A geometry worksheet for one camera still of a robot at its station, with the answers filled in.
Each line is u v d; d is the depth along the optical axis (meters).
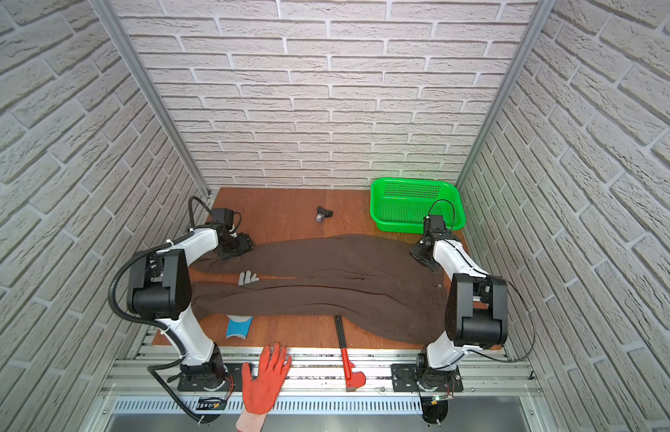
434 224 0.74
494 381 0.74
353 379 0.73
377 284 0.89
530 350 0.44
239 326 0.83
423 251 0.89
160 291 0.49
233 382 0.72
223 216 0.79
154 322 0.51
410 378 0.74
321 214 1.10
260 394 0.71
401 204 1.07
